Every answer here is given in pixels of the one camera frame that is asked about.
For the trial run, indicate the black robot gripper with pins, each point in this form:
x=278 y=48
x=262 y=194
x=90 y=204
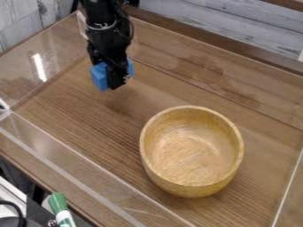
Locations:
x=108 y=42

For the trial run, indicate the blue foam block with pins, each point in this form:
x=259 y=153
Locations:
x=98 y=73

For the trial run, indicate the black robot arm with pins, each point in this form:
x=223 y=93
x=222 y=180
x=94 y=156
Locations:
x=104 y=11

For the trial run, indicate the brown wooden bowl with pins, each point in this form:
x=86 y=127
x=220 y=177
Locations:
x=192 y=150

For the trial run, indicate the green and white marker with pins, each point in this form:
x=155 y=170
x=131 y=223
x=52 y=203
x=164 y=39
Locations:
x=59 y=207

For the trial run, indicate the clear acrylic corner bracket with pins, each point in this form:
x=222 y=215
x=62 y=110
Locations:
x=82 y=22

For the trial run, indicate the clear acrylic tray wall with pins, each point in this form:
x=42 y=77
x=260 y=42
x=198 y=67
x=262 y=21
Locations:
x=96 y=194

